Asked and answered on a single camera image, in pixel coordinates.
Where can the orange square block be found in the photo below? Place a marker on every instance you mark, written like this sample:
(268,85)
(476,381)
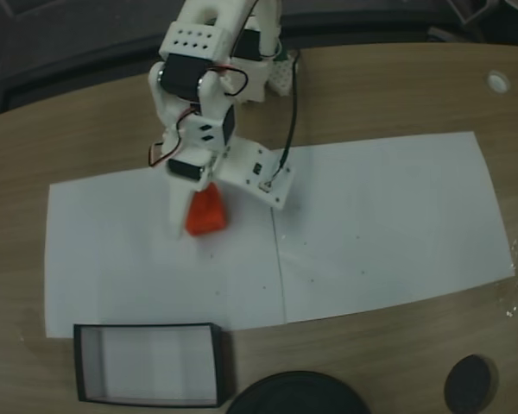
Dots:
(205,213)

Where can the black round-base stand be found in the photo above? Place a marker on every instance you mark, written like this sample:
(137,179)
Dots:
(298,394)

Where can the white round desk cap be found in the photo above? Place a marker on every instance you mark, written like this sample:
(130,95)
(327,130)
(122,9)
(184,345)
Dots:
(498,81)

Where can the white paper sheet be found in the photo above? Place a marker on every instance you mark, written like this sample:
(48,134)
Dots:
(393,224)
(134,267)

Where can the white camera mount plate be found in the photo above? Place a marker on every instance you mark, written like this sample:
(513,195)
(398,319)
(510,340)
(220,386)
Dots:
(250,166)

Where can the black round desk hole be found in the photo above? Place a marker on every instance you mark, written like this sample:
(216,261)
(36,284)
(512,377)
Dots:
(470,384)

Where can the dark brown cardboard box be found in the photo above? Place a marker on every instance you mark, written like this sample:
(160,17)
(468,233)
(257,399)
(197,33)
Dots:
(147,366)

